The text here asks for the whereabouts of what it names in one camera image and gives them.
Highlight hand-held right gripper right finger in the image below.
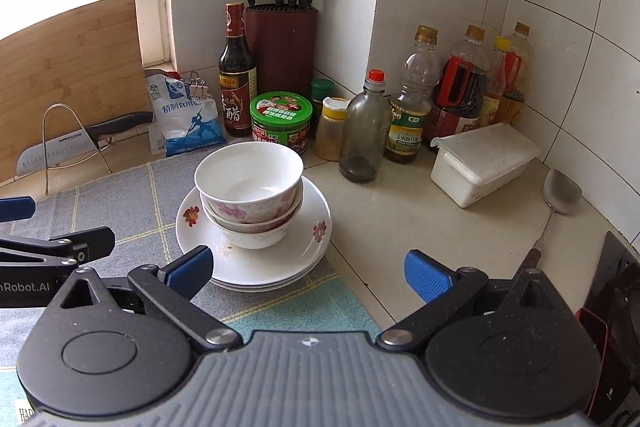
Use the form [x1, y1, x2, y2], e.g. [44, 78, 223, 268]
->
[375, 248, 561, 353]

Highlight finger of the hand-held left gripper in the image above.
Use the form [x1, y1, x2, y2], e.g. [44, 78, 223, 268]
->
[0, 227, 117, 267]
[0, 196, 37, 223]

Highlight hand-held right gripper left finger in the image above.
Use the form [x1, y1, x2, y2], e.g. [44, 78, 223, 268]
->
[60, 244, 244, 353]

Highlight white bowl small pink flowers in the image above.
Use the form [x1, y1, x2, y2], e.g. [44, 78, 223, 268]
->
[201, 192, 304, 234]

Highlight stained white red-flower plate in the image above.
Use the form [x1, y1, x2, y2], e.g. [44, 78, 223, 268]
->
[176, 177, 333, 283]

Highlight pink floral white bowl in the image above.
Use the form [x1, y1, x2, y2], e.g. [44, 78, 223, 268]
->
[194, 143, 305, 225]

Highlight grey blue checked towel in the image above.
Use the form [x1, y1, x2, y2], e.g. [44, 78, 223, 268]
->
[0, 159, 381, 413]

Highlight white plastic lidded container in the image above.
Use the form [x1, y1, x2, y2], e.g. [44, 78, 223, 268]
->
[430, 122, 542, 209]

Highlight white blue salt bag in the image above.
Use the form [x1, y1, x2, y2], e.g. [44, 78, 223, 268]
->
[144, 68, 227, 158]

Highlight wooden cutting board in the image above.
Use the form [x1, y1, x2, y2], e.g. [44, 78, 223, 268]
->
[0, 0, 153, 185]

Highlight green label oil bottle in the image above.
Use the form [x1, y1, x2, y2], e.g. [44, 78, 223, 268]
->
[384, 25, 441, 165]

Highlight red cap glass bottle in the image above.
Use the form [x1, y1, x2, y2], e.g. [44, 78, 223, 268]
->
[339, 68, 393, 184]

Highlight metal cooking spatula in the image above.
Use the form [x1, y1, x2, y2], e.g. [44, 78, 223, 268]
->
[522, 168, 583, 278]

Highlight dark vinegar bottle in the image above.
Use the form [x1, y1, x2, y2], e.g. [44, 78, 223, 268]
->
[218, 3, 258, 138]

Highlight yellow spice jar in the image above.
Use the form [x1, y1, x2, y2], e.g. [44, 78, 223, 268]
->
[314, 97, 351, 162]

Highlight dark sauce bottle red label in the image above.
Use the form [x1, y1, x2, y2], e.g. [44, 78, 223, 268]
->
[430, 25, 491, 148]

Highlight green lid sauce jar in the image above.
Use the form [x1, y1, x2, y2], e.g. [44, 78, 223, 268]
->
[250, 91, 314, 156]

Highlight yellow cap red bottle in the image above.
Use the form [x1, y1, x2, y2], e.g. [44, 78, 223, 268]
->
[477, 36, 516, 130]

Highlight green cap spice jar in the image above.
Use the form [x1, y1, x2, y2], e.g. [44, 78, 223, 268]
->
[310, 78, 335, 128]

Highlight tan cap amber bottle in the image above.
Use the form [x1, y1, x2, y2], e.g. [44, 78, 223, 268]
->
[500, 22, 536, 128]

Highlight dark red knife block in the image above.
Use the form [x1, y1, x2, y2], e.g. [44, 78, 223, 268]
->
[244, 4, 319, 100]

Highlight metal wire rack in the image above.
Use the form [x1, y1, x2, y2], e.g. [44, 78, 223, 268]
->
[42, 103, 113, 196]

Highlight black-handled kitchen knife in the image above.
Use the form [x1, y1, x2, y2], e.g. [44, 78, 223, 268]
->
[16, 111, 155, 178]

